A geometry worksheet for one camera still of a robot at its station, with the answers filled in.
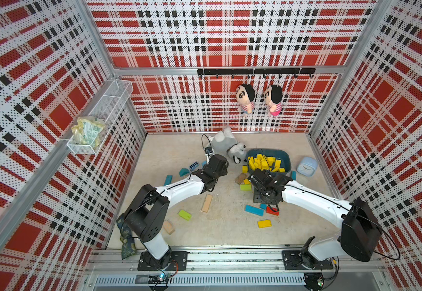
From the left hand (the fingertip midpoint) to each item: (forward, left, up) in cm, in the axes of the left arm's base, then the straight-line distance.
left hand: (221, 164), depth 91 cm
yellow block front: (-26, -20, -12) cm, 35 cm away
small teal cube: (-18, -21, -12) cm, 30 cm away
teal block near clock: (0, -40, -11) cm, 41 cm away
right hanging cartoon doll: (+29, -28, +21) cm, 45 cm away
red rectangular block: (-19, -26, -15) cm, 35 cm away
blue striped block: (+7, +16, -11) cm, 21 cm away
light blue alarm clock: (+2, -47, -5) cm, 47 cm away
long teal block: (-19, -16, -13) cm, 28 cm away
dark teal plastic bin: (+9, -32, -9) cm, 34 cm away
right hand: (-17, -20, -4) cm, 27 cm away
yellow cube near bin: (+2, -13, -8) cm, 15 cm away
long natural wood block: (-16, +7, -12) cm, 21 cm away
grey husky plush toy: (+20, -2, -4) cm, 20 cm away
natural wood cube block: (-28, +24, -10) cm, 38 cm away
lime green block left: (-22, +18, -11) cm, 30 cm away
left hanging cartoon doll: (+27, -12, +23) cm, 37 cm away
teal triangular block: (+4, +22, -13) cm, 26 cm away
